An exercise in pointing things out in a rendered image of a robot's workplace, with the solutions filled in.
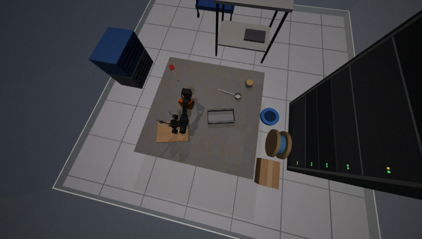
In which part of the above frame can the wooden board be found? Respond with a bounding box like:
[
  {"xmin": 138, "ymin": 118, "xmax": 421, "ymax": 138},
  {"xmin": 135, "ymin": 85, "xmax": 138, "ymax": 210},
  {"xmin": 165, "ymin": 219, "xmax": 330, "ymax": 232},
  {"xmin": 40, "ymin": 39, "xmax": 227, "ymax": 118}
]
[{"xmin": 156, "ymin": 122, "xmax": 189, "ymax": 142}]

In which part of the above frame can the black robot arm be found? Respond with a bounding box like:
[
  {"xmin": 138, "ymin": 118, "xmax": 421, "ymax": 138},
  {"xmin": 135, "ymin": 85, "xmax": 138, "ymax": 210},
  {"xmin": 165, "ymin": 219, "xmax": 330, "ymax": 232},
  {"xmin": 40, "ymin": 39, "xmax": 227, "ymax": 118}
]
[{"xmin": 170, "ymin": 88, "xmax": 192, "ymax": 134}]

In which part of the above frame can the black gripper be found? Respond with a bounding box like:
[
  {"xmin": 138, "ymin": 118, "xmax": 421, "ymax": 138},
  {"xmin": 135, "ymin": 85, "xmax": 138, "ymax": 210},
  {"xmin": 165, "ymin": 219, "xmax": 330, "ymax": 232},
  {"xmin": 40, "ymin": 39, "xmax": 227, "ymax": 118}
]
[{"xmin": 169, "ymin": 115, "xmax": 180, "ymax": 134}]

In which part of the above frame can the dark grey saucepan with long handle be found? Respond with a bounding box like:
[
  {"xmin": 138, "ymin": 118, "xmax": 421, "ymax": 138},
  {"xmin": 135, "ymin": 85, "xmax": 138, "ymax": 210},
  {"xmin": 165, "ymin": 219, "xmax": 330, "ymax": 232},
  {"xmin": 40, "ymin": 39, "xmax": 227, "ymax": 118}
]
[{"xmin": 230, "ymin": 93, "xmax": 241, "ymax": 100}]

